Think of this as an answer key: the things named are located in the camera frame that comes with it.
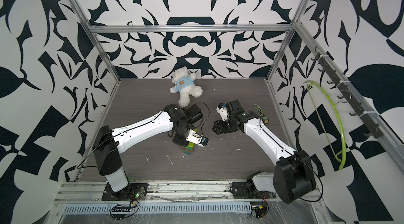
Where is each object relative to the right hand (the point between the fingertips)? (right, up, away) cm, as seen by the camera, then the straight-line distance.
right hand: (218, 125), depth 84 cm
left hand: (-16, -3, -4) cm, 17 cm away
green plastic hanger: (+43, -7, -26) cm, 51 cm away
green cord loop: (+29, +8, +21) cm, 36 cm away
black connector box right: (+18, -36, -12) cm, 42 cm away
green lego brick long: (-16, -14, +3) cm, 22 cm away
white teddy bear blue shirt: (-21, +24, +24) cm, 40 cm away
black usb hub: (-45, -36, -11) cm, 59 cm away
